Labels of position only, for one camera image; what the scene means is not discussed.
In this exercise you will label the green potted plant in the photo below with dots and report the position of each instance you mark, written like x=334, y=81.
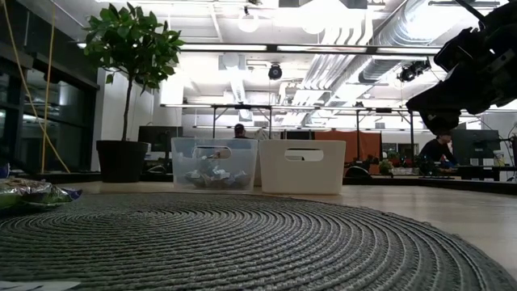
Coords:
x=133, y=44

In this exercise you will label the dark blue granola bar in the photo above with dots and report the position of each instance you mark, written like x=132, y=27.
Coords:
x=36, y=194

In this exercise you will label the clear plastic bin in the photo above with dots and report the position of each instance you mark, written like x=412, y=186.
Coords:
x=186, y=161

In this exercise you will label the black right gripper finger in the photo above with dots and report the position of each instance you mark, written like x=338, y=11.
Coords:
x=456, y=97

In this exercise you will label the black ceiling spotlight cluster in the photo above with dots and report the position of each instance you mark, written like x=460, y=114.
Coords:
x=412, y=70

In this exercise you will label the black aluminium table frame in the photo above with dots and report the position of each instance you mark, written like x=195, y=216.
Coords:
x=444, y=184

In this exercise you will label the round grey woven mat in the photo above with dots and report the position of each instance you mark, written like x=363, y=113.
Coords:
x=242, y=242

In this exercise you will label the black computer monitor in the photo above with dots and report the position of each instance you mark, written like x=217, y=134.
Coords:
x=159, y=137
x=476, y=145

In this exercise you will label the black round ceiling speaker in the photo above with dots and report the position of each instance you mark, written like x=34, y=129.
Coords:
x=275, y=72

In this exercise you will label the silver ventilation duct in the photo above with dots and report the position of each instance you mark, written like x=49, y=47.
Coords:
x=387, y=64

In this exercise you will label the round white ceiling lamp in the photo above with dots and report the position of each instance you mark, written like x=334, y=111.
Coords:
x=248, y=24

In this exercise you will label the orange partition panel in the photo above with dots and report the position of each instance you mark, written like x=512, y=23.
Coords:
x=363, y=145

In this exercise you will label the white plastic bin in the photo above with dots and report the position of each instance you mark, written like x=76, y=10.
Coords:
x=303, y=178

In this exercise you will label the person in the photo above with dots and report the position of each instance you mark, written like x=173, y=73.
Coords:
x=436, y=151
x=240, y=130

